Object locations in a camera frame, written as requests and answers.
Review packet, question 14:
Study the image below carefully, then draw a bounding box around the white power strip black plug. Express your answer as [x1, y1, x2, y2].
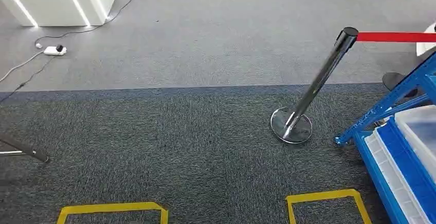
[43, 45, 68, 57]

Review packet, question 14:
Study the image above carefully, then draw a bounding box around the steel bench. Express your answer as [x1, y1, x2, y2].
[0, 134, 51, 164]

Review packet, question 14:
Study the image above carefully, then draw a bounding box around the clear plastic bin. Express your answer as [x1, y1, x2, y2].
[394, 105, 436, 182]

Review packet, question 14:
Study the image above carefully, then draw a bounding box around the blue plastic crate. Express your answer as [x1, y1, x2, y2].
[376, 117, 436, 216]

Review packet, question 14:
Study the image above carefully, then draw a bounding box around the white gridded tray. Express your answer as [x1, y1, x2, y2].
[364, 130, 433, 224]

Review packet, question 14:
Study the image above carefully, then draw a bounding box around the black power cable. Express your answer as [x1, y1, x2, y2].
[34, 0, 139, 46]

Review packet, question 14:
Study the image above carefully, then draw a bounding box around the blue metal rack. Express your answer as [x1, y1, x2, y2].
[334, 50, 436, 224]

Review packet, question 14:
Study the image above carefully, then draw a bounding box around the red barrier belt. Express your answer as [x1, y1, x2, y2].
[356, 31, 436, 43]

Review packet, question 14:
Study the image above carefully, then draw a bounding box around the white round object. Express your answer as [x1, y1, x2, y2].
[415, 23, 436, 57]

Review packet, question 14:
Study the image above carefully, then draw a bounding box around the white floor cable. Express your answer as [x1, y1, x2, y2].
[0, 50, 46, 84]

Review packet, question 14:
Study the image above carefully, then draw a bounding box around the black round base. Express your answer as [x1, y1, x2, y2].
[381, 72, 419, 98]

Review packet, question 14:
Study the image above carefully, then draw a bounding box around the white lit cabinet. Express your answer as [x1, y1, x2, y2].
[0, 0, 121, 28]

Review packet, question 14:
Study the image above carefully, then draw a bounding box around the chrome stanchion post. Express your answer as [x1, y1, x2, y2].
[270, 26, 359, 145]

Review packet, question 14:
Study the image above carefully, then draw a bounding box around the thin black floor cable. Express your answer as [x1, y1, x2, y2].
[0, 54, 57, 103]

